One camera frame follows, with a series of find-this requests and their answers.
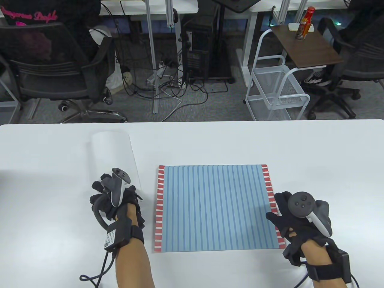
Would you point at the person's right hand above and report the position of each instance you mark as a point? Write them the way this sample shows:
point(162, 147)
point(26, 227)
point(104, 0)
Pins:
point(288, 228)

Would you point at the person's left hand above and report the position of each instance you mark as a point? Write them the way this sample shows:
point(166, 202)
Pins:
point(100, 204)

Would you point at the white and black controller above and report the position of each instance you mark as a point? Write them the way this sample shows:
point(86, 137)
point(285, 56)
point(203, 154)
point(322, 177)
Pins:
point(301, 204)
point(117, 192)

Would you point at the paper sheet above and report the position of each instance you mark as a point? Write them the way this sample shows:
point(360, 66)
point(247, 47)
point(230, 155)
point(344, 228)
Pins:
point(114, 150)

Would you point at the blue striped mouse pad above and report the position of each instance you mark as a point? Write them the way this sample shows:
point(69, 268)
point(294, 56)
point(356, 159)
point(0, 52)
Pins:
point(216, 210)

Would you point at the person's left forearm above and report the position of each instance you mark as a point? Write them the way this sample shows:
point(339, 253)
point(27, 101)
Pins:
point(132, 264)

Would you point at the person's right forearm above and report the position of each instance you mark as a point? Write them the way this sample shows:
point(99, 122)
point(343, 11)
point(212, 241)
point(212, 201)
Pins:
point(312, 252)

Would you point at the black glove sensor module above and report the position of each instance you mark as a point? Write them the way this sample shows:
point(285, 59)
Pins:
point(292, 256)

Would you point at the round white plug adapter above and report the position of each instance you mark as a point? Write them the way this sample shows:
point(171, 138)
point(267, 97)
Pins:
point(127, 77)

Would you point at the black mesh office chair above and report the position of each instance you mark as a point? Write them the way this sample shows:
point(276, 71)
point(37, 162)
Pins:
point(360, 60)
point(51, 81)

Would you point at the grey metal desk leg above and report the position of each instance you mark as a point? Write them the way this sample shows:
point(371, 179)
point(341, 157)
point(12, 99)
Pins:
point(9, 104)

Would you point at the white power strip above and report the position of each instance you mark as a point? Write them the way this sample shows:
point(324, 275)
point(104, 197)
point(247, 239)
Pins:
point(160, 69)

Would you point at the brown wooden side table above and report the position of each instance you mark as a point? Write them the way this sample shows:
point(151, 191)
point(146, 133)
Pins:
point(312, 51)

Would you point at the black computer tower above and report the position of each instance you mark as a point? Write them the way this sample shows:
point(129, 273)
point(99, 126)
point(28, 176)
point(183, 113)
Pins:
point(198, 54)

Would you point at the white desk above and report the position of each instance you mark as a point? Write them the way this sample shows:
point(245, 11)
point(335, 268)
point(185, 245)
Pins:
point(249, 45)
point(180, 7)

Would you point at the red bottle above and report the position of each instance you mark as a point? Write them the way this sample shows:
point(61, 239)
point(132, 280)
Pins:
point(304, 25)

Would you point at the aluminium frame post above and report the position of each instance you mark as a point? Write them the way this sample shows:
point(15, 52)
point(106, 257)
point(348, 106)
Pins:
point(151, 45)
point(283, 12)
point(171, 12)

